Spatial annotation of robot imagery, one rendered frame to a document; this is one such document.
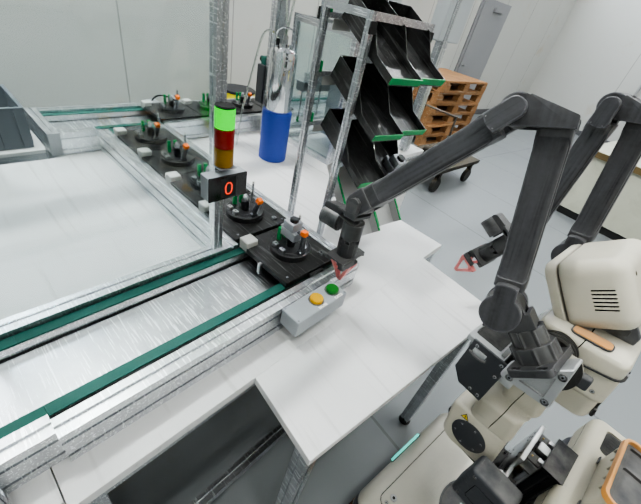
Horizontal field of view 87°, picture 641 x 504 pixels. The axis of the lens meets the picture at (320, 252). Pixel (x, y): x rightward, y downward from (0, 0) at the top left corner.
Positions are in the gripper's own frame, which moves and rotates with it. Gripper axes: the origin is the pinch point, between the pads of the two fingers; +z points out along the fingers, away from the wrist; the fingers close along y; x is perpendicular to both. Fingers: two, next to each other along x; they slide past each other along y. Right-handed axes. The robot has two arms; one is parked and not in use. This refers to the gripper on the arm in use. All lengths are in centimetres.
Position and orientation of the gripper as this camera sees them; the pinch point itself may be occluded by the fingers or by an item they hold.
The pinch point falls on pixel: (339, 276)
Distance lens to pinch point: 101.4
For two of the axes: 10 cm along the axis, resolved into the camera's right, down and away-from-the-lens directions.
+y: -6.7, 3.4, -6.6
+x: 7.2, 5.1, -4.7
